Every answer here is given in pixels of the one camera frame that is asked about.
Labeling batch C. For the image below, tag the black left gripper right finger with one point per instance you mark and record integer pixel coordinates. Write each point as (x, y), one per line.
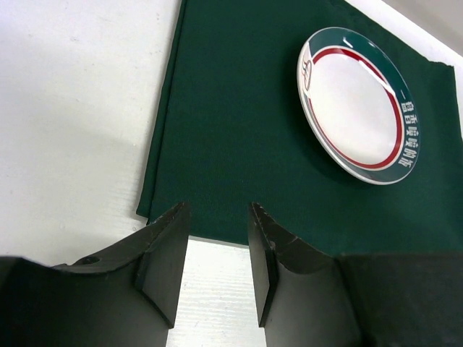
(305, 297)

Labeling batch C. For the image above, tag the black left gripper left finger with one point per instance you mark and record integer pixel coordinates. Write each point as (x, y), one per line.
(124, 295)

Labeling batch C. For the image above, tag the dark green cloth placemat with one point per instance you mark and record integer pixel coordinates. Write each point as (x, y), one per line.
(230, 130)

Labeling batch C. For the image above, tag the white plate green red rim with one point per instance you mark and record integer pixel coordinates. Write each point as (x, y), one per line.
(358, 106)

